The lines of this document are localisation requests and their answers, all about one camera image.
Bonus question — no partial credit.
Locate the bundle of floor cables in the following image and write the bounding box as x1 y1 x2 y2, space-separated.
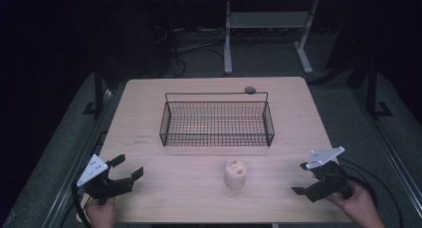
152 23 230 78

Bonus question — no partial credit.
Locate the beige loofah piece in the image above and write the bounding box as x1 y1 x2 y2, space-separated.
224 157 248 190

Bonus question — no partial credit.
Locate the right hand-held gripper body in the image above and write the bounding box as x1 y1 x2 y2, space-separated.
304 146 353 203

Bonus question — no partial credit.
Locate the white metal desk frame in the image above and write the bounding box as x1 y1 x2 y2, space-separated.
223 0 320 77

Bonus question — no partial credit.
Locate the black metal post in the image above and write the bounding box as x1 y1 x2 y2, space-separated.
364 57 394 119
83 60 110 117

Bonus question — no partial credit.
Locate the person's left hand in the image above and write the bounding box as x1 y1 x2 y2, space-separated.
85 196 117 228

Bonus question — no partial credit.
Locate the person's right hand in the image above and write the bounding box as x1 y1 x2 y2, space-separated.
325 179 380 225

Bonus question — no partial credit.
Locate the aluminium frame rail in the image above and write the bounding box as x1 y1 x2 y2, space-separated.
41 88 115 228
351 87 422 209

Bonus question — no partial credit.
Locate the black wire basket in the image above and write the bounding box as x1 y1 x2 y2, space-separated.
158 91 276 148

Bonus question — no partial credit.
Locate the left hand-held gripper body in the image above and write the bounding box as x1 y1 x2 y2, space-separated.
76 153 134 206

